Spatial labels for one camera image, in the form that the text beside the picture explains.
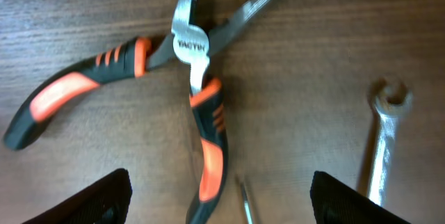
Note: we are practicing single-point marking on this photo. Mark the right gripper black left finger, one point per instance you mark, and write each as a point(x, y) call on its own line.
point(104, 202)

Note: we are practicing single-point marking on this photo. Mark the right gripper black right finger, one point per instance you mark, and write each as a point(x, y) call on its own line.
point(334, 202)

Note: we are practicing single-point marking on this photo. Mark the silver metal wrench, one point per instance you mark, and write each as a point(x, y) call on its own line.
point(390, 104)

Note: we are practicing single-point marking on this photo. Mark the orange black needle-nose pliers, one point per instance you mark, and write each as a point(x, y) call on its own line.
point(187, 42)

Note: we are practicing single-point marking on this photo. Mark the green handle screwdriver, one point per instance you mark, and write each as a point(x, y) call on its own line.
point(246, 204)

